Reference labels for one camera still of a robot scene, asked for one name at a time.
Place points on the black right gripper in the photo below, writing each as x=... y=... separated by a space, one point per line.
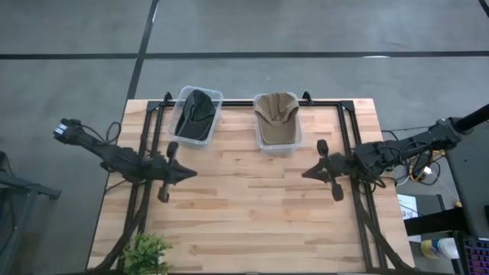
x=338 y=168

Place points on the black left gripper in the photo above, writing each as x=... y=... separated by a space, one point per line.
x=168 y=172

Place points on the dark green cap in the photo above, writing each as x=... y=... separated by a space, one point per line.
x=196 y=114

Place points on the tan cap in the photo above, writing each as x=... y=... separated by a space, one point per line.
x=277 y=126

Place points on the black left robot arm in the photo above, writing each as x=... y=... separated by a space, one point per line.
x=111 y=154

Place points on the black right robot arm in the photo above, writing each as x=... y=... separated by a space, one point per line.
x=405 y=149

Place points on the clear plastic bin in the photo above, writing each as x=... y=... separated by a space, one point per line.
x=218 y=103
x=279 y=149

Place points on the green artificial plant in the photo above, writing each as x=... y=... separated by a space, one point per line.
x=145 y=254

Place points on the white paper sheet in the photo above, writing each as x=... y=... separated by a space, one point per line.
x=405 y=206

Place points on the black bar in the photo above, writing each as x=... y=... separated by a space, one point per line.
x=435 y=221

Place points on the white and yellow bottle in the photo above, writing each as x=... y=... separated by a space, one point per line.
x=439 y=248

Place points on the grey metal stand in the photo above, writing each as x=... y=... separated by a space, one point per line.
x=466 y=183

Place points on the black pole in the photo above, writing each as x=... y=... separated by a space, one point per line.
x=473 y=118

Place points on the backlit keyboard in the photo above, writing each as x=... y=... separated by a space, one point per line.
x=477 y=257

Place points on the black aluminium table frame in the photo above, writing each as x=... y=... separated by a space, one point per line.
x=237 y=103

